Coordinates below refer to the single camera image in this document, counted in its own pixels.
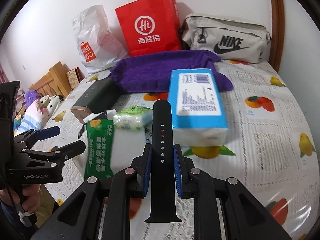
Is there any green snack packet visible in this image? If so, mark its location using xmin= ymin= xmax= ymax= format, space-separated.
xmin=84 ymin=119 xmax=114 ymax=179

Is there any black watch strap with holes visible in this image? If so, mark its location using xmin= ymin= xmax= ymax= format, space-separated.
xmin=144 ymin=99 xmax=182 ymax=223

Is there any blue tissue pack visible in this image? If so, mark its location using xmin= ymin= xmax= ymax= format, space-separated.
xmin=168 ymin=69 xmax=228 ymax=147

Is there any white sponge block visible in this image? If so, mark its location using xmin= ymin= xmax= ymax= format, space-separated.
xmin=110 ymin=128 xmax=146 ymax=174

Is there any left hand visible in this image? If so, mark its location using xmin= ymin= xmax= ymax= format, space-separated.
xmin=1 ymin=184 xmax=41 ymax=214

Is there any plush toys pile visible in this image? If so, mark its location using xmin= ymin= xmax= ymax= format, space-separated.
xmin=14 ymin=90 xmax=63 ymax=136

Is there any wooden chair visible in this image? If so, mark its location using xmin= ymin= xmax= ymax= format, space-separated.
xmin=28 ymin=61 xmax=72 ymax=98

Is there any fruit print tablecloth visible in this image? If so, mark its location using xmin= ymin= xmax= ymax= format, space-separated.
xmin=33 ymin=60 xmax=319 ymax=239

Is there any dark green gold tea box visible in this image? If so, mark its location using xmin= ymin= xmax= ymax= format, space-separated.
xmin=71 ymin=78 xmax=121 ymax=124

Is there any green wet wipes pack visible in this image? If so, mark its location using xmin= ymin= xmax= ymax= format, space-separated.
xmin=112 ymin=106 xmax=153 ymax=131

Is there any white Miniso plastic bag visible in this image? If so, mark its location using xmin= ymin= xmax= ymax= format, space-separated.
xmin=72 ymin=4 xmax=129 ymax=74

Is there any purple towel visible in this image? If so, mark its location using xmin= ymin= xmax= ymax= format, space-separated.
xmin=110 ymin=50 xmax=233 ymax=93

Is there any red Haidilao paper bag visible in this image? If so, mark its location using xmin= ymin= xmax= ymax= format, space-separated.
xmin=116 ymin=0 xmax=182 ymax=57

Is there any beige Nike pouch bag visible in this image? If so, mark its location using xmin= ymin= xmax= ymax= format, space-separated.
xmin=182 ymin=14 xmax=271 ymax=63

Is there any brown wooden door frame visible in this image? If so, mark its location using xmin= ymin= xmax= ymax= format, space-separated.
xmin=269 ymin=0 xmax=285 ymax=72

